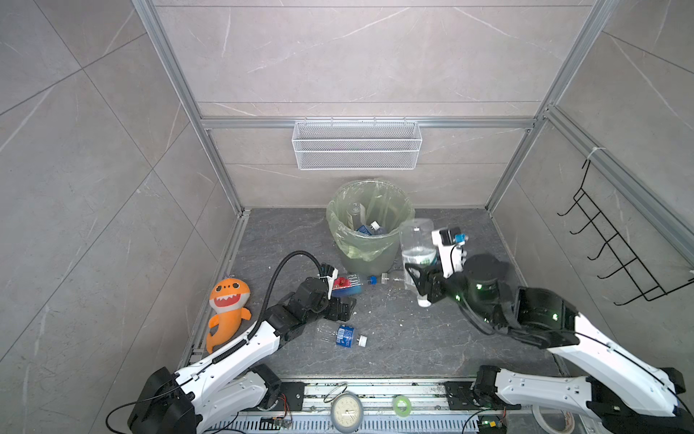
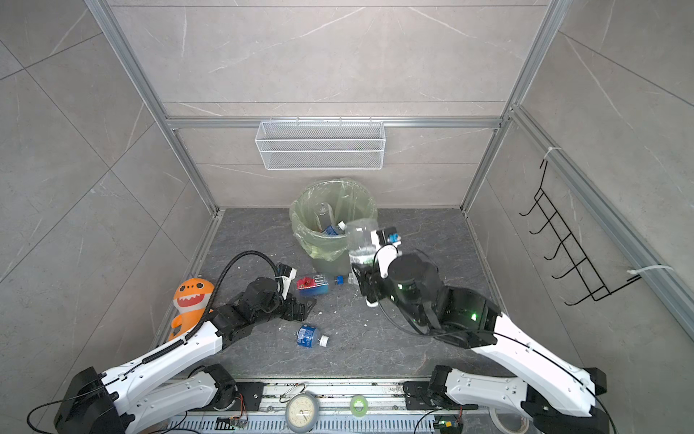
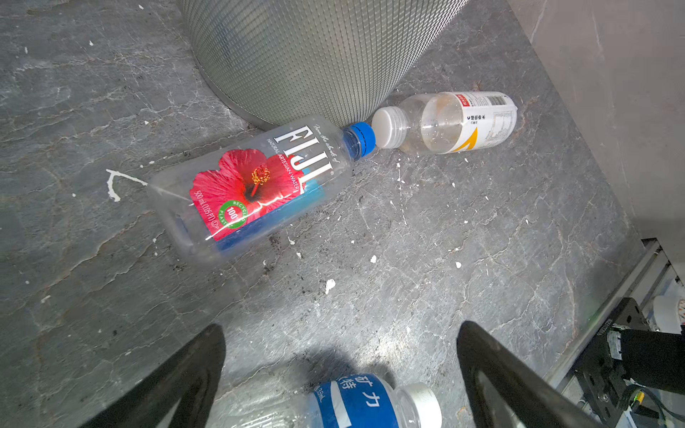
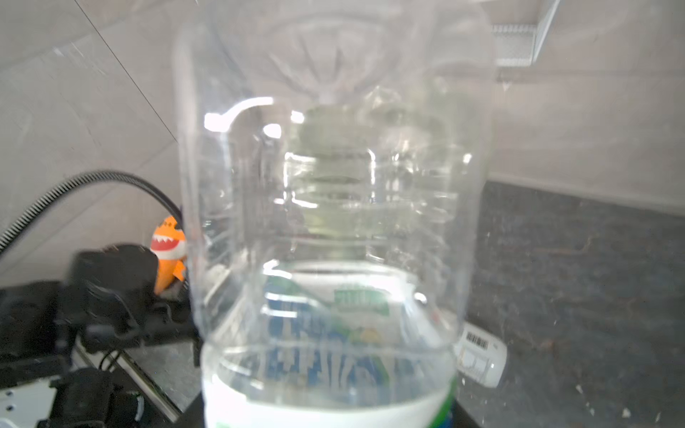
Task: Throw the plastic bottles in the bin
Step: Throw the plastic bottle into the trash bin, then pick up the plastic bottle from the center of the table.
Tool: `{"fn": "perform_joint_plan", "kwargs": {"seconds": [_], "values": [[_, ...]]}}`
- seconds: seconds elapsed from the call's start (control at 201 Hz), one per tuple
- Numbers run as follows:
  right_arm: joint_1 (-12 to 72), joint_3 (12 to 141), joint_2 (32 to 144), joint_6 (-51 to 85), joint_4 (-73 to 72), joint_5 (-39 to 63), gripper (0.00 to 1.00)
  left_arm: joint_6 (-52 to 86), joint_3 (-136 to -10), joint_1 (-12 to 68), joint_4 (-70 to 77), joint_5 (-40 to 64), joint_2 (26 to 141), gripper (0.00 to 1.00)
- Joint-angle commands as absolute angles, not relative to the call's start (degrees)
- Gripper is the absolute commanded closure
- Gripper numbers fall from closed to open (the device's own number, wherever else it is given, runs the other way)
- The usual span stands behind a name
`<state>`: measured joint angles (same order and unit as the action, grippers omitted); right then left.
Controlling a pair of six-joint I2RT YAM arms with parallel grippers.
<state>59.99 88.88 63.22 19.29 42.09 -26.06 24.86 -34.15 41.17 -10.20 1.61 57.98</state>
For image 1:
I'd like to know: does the Fiji bottle red flower label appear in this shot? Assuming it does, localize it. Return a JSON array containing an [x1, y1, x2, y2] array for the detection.
[[332, 274, 380, 298]]

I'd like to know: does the white wire wall basket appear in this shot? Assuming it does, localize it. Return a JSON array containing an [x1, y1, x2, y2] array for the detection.
[[292, 120, 423, 171]]

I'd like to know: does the crushed bottle blue label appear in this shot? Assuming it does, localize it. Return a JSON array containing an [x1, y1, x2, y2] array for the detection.
[[357, 221, 387, 236]]

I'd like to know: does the clear bottle white orange label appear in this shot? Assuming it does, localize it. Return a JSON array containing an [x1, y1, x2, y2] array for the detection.
[[348, 203, 363, 231]]

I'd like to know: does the large bottle white yellow label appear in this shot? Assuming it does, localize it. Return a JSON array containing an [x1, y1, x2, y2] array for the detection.
[[381, 271, 405, 288]]

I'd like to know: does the round grey dial timer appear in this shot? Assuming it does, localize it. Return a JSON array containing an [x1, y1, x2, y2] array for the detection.
[[331, 392, 364, 433]]

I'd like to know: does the bottle green white blue label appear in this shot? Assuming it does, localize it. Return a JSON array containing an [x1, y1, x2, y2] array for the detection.
[[399, 218, 437, 307]]

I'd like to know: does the green tape roll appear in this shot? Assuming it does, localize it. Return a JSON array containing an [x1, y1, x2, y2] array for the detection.
[[392, 395, 412, 418]]

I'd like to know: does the bottle dark blue label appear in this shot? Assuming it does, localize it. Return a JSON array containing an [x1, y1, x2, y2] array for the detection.
[[314, 321, 368, 348]]

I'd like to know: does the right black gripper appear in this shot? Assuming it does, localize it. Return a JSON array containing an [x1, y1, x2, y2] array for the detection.
[[404, 251, 496, 326]]

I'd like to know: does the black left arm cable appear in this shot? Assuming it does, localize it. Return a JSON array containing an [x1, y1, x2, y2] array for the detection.
[[251, 250, 326, 343]]

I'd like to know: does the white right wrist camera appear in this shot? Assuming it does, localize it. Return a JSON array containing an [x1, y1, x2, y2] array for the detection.
[[431, 227, 468, 278]]

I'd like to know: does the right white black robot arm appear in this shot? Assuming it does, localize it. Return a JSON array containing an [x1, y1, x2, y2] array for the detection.
[[404, 254, 693, 433]]

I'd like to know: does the orange shark plush toy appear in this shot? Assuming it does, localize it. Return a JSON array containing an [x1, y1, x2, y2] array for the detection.
[[206, 278, 251, 354]]

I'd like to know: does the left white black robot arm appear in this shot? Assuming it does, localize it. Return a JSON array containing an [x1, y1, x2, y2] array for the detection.
[[128, 278, 356, 433]]

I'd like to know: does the black wire hook rack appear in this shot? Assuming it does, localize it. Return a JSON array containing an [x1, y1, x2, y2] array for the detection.
[[557, 159, 693, 307]]

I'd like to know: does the white tape roll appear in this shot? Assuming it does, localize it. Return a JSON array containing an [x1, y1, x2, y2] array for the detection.
[[531, 405, 577, 434]]

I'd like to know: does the grey mesh waste bin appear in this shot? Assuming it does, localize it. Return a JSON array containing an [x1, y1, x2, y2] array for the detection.
[[325, 180, 416, 278]]

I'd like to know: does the green plastic bin liner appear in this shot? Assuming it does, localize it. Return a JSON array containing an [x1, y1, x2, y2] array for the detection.
[[324, 180, 416, 264]]

